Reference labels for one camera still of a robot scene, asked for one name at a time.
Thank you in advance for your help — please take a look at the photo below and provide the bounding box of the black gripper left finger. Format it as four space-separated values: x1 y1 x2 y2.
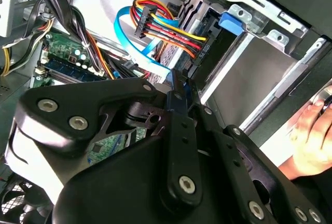
15 69 205 209

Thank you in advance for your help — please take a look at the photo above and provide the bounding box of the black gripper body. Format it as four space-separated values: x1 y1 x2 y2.
51 137 250 224

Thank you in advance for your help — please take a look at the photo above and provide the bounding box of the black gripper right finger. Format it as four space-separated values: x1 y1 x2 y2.
188 77 327 224

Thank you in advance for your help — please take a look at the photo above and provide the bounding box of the blue data wire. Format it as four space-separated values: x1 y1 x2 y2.
113 5 192 105

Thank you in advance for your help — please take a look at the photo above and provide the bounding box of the multicolour power wire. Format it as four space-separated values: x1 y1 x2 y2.
131 0 211 66

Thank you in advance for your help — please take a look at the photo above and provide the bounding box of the hard disk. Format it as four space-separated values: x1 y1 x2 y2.
178 11 244 78

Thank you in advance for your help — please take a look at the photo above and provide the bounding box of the person hand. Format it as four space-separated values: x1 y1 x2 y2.
279 99 332 181

